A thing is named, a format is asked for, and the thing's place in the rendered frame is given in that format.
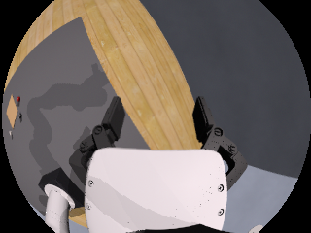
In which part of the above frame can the tan mat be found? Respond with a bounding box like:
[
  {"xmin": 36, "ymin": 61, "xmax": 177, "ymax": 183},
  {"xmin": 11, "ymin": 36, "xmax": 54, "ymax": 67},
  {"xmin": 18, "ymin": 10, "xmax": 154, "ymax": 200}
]
[{"xmin": 7, "ymin": 94, "xmax": 18, "ymax": 129}]

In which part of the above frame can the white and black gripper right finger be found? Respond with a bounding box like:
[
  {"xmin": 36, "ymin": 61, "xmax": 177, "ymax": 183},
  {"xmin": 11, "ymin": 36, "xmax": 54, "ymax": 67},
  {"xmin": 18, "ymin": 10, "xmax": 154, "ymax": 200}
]
[{"xmin": 192, "ymin": 96, "xmax": 248, "ymax": 191}]

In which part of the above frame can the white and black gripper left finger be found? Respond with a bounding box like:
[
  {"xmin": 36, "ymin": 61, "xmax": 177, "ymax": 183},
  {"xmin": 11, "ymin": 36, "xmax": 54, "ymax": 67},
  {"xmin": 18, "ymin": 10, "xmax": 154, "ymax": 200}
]
[{"xmin": 69, "ymin": 96, "xmax": 125, "ymax": 185}]

